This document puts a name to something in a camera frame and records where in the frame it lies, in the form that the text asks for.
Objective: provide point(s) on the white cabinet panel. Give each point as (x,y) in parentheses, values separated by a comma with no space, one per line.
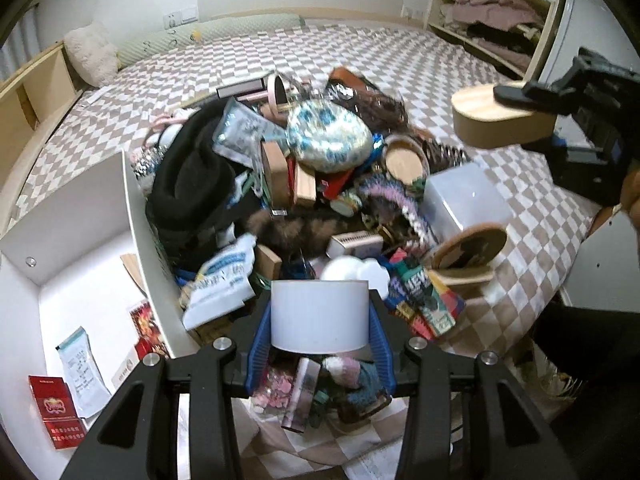
(610,270)

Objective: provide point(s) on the pink clothes pile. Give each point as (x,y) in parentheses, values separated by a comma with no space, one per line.
(480,5)

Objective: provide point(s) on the red printed card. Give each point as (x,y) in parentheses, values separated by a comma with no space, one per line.
(147,322)

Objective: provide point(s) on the person's right hand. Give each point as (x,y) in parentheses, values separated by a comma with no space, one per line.
(634,190)

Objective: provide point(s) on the white blue packet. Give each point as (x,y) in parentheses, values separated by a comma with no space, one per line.
(220,280)

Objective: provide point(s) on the white fluffy pillow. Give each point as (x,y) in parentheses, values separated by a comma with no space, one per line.
(90,52)

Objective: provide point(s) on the white cylinder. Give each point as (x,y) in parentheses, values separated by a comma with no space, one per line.
(170,135)

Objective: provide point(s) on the white slotted box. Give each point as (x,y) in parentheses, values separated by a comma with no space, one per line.
(355,245)

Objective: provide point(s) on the long green pillow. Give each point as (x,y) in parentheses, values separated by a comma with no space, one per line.
(210,35)

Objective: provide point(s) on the knitted pink teal glove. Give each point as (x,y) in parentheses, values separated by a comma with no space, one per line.
(355,380)

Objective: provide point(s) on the wet wipe packet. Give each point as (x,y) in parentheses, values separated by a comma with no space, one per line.
(240,132)

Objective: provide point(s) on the pink hair accessory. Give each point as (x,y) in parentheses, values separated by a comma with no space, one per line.
(167,120)

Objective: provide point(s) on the white wall socket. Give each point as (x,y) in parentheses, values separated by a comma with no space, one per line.
(180,17)

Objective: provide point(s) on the translucent plastic box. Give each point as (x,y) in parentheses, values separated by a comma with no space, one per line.
(465,202)

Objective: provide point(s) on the white paper slip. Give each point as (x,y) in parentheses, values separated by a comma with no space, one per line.
(99,95)

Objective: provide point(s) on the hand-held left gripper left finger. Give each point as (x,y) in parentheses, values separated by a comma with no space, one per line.
(257,355)

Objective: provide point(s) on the round wooden coaster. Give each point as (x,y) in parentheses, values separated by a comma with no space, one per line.
(470,247)

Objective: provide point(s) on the brown fur piece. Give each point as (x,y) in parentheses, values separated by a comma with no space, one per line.
(295,232)

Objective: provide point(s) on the dark clothes pile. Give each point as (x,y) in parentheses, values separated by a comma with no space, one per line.
(500,32)

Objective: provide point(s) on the colourful printed box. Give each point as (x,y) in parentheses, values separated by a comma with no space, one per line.
(430,300)

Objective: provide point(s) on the brown wooden box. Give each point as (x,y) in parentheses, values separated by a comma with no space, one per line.
(276,175)

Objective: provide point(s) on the grey curtain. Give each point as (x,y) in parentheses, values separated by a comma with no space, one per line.
(17,45)

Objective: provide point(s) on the white cardboard box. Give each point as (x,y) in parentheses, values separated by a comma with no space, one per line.
(75,220)

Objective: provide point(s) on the pink hand mirror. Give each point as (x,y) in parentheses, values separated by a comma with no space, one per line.
(277,92)

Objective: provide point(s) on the wooden piece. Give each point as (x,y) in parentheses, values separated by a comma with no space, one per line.
(132,267)

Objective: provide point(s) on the wooden wardrobe shelf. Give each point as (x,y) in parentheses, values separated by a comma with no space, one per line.
(547,35)

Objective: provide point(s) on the small wooden block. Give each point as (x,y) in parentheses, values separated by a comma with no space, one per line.
(305,182)

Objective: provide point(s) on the white tape roll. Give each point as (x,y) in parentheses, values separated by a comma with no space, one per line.
(320,315)

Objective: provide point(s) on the iridescent floral pouch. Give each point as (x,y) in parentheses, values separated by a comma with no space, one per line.
(327,135)

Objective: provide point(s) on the red cigarette box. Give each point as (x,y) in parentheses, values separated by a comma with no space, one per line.
(57,400)

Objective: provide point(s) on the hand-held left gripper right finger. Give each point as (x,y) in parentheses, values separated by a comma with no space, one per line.
(385,360)

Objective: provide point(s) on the black rectangular box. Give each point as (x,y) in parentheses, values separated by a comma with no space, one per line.
(240,89)

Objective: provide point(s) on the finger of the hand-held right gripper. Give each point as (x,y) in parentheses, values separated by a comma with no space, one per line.
(530,94)
(550,144)

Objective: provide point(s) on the white cloud-shaped object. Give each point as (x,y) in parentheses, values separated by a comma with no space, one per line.
(355,272)

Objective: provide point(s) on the round wooden box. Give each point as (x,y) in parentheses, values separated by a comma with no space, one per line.
(490,120)

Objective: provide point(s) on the wooden bedside shelf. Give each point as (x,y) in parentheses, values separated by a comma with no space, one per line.
(45,75)

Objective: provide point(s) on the white teal packet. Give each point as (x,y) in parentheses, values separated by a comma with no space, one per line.
(80,365)

